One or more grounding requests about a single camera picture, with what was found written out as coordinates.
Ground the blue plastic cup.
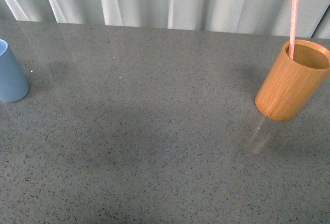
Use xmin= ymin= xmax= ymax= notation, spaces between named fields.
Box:
xmin=1 ymin=39 xmax=29 ymax=103

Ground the pink chopstick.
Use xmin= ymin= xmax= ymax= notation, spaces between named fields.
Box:
xmin=289 ymin=0 xmax=299 ymax=59

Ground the wooden cylindrical chopstick holder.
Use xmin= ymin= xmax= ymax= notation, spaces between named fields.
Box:
xmin=255 ymin=40 xmax=329 ymax=121

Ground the white pleated curtain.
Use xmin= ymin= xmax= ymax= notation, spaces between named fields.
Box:
xmin=1 ymin=0 xmax=329 ymax=38

